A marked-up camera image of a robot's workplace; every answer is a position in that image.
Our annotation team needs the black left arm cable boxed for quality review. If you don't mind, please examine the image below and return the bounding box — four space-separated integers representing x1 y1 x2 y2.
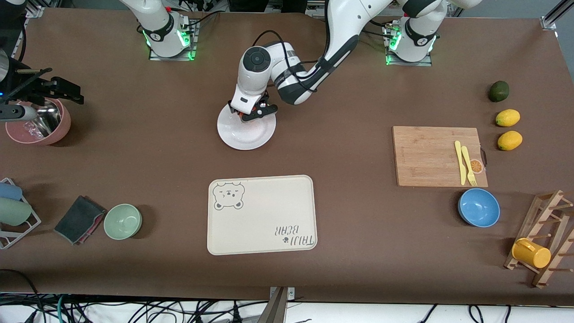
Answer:
252 30 324 82

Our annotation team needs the wooden cutting board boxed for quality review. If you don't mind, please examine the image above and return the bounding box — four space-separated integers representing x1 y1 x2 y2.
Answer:
392 126 489 188

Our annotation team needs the light green bowl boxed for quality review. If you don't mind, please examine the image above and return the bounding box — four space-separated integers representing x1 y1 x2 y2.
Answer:
104 204 143 240

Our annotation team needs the blue bowl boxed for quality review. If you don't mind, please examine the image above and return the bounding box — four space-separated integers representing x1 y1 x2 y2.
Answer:
458 188 501 228

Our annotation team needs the yellow lemon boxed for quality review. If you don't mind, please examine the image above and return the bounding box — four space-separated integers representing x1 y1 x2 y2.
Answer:
496 109 521 127
497 131 523 151

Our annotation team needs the pink bowl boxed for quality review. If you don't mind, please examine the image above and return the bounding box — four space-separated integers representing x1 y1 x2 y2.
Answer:
5 98 71 146

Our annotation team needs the wooden peg rack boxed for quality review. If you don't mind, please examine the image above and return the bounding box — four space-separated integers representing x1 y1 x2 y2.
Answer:
504 190 574 288

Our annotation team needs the white wire rack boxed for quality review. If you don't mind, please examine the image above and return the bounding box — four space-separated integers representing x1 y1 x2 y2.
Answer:
0 178 42 250

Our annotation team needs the dark grey folded cloth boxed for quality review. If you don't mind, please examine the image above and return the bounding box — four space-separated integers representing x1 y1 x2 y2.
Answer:
54 195 107 245

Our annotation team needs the cream tray with bear print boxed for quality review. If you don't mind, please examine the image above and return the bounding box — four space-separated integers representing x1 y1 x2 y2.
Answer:
207 175 318 256

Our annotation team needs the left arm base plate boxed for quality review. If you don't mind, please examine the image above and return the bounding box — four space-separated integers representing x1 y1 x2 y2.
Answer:
385 25 433 67

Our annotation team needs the white round plate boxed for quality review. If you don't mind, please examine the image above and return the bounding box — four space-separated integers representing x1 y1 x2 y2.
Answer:
217 102 277 151

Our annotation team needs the yellow plastic cup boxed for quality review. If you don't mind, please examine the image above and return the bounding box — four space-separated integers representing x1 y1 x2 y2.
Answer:
512 238 552 269

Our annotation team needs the yellow plastic fork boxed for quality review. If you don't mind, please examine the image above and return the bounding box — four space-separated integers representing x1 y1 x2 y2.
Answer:
461 146 478 187

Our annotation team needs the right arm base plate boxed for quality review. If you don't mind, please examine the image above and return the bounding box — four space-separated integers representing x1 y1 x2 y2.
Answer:
149 20 198 61

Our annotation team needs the black right base cable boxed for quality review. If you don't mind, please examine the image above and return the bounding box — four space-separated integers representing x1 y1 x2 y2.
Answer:
179 10 221 28

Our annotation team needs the dark green avocado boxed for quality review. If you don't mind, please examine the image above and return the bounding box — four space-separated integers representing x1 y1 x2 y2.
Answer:
489 81 510 102

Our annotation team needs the metal scoop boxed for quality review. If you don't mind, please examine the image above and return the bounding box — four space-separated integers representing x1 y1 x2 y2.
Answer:
27 101 62 137

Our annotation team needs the light blue cup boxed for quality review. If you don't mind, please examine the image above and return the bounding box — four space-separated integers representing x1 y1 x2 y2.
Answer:
0 183 23 201

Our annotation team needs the pale green cup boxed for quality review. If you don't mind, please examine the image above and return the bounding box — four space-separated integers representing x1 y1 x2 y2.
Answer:
0 197 33 227

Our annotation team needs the yellow plastic knife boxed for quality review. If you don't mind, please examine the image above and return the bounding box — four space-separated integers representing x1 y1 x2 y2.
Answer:
454 140 467 186

